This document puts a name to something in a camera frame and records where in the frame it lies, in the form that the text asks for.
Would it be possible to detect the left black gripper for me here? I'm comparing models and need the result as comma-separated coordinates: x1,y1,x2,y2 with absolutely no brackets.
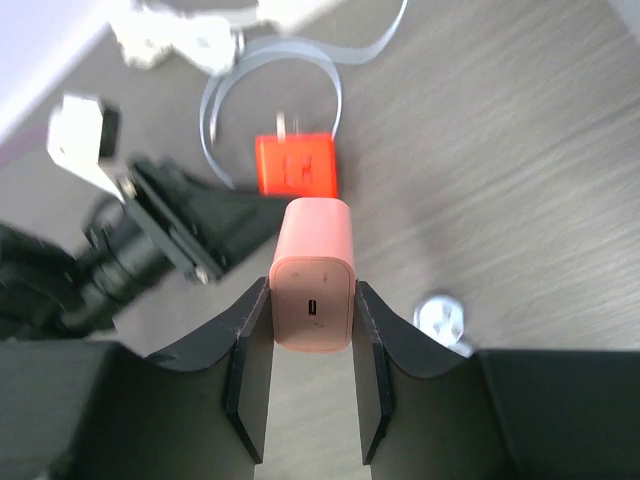
74,159,293,330

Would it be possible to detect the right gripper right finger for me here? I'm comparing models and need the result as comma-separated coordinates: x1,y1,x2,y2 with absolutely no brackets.
352,282,639,479

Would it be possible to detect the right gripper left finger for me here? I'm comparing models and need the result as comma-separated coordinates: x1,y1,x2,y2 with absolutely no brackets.
1,279,272,479

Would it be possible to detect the pink charger plug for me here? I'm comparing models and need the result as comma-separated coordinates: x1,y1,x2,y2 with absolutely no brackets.
269,197,356,353

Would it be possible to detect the red cube socket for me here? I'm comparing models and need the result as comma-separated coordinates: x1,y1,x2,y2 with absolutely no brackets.
255,112,338,198

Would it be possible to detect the round blue socket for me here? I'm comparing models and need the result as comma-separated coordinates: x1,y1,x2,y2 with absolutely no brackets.
412,290,474,358

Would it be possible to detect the white power strip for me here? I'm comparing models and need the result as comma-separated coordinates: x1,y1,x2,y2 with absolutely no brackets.
109,3,262,76

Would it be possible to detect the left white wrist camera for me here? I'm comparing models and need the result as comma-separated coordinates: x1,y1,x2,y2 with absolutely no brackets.
46,93,123,202

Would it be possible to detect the white usb cable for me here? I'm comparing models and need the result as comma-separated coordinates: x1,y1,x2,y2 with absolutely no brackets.
198,0,411,189

